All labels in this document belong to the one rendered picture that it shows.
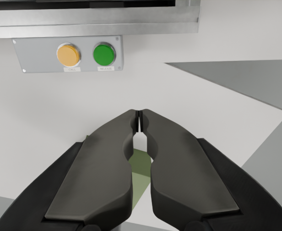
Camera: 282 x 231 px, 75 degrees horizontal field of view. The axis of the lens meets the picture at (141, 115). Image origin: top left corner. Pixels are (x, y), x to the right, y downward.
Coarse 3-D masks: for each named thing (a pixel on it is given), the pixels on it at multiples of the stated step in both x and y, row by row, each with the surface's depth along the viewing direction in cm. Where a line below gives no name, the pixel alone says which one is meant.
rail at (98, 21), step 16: (0, 16) 33; (16, 16) 33; (32, 16) 33; (48, 16) 34; (64, 16) 34; (80, 16) 34; (96, 16) 34; (112, 16) 34; (128, 16) 34; (144, 16) 34; (160, 16) 34; (176, 16) 34; (192, 16) 34; (0, 32) 35; (16, 32) 35; (32, 32) 35; (48, 32) 35; (64, 32) 35; (80, 32) 35; (96, 32) 35; (112, 32) 35; (128, 32) 35; (144, 32) 35; (160, 32) 35; (176, 32) 35; (192, 32) 35
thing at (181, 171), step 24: (144, 120) 12; (168, 120) 11; (168, 144) 9; (192, 144) 9; (168, 168) 8; (192, 168) 8; (168, 192) 7; (192, 192) 6; (216, 192) 6; (168, 216) 7; (192, 216) 6
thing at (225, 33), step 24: (216, 0) 42; (240, 0) 42; (264, 0) 42; (216, 24) 44; (240, 24) 44; (264, 24) 44; (0, 48) 45; (144, 48) 46; (168, 48) 46; (192, 48) 47; (216, 48) 47; (240, 48) 47; (264, 48) 47
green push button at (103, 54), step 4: (100, 44) 36; (104, 44) 35; (96, 48) 36; (100, 48) 35; (104, 48) 35; (108, 48) 35; (96, 52) 36; (100, 52) 36; (104, 52) 36; (108, 52) 36; (112, 52) 36; (96, 56) 36; (100, 56) 36; (104, 56) 36; (108, 56) 36; (112, 56) 36; (96, 60) 36; (100, 60) 36; (104, 60) 36; (108, 60) 36; (112, 60) 37; (100, 64) 37; (104, 64) 37; (108, 64) 37
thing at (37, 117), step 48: (0, 96) 52; (48, 96) 52; (96, 96) 52; (144, 96) 53; (192, 96) 53; (240, 96) 54; (0, 144) 60; (48, 144) 60; (144, 144) 61; (240, 144) 63; (0, 192) 71; (144, 192) 73
